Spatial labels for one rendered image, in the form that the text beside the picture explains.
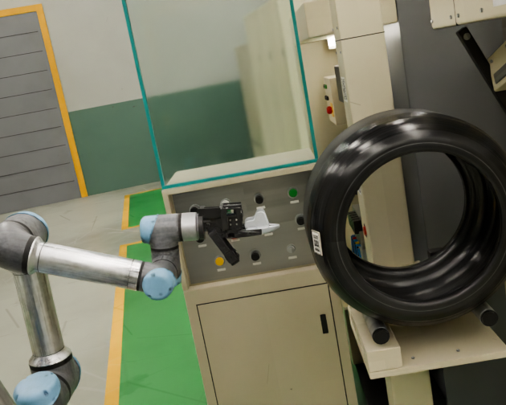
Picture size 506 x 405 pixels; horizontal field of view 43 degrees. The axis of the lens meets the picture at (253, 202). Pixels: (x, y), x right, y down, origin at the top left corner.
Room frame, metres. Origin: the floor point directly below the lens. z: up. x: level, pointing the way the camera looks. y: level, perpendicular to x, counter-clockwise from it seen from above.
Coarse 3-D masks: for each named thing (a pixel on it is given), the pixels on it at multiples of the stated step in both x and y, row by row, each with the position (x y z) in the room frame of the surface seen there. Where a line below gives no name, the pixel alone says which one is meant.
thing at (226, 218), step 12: (228, 204) 1.67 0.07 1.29; (240, 204) 1.66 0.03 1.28; (204, 216) 1.63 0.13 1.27; (216, 216) 1.63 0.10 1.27; (228, 216) 1.61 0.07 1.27; (240, 216) 1.62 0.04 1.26; (204, 228) 1.64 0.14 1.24; (216, 228) 1.63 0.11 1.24; (228, 228) 1.62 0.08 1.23; (240, 228) 1.62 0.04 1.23
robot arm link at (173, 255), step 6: (156, 252) 1.62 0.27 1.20; (162, 252) 1.62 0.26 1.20; (168, 252) 1.62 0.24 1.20; (174, 252) 1.63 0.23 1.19; (156, 258) 1.61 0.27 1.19; (162, 258) 1.59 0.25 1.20; (168, 258) 1.59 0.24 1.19; (174, 258) 1.62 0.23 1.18; (174, 264) 1.58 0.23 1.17; (180, 264) 1.65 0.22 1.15; (180, 270) 1.64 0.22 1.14; (180, 276) 1.64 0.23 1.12; (180, 282) 1.64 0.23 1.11
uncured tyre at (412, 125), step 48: (336, 144) 1.66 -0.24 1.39; (384, 144) 1.52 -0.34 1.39; (432, 144) 1.51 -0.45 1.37; (480, 144) 1.51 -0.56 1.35; (336, 192) 1.52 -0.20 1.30; (480, 192) 1.76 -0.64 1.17; (336, 240) 1.52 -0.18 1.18; (480, 240) 1.74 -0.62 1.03; (336, 288) 1.55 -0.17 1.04; (384, 288) 1.76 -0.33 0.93; (432, 288) 1.74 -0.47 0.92; (480, 288) 1.50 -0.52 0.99
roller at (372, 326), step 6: (366, 318) 1.63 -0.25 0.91; (372, 318) 1.60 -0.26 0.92; (366, 324) 1.62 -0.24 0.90; (372, 324) 1.57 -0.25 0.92; (378, 324) 1.55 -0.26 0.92; (384, 324) 1.57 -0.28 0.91; (372, 330) 1.54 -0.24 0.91; (378, 330) 1.53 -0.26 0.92; (384, 330) 1.52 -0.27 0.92; (372, 336) 1.53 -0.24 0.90; (378, 336) 1.53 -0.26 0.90; (384, 336) 1.52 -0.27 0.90; (378, 342) 1.53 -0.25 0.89; (384, 342) 1.52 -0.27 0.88
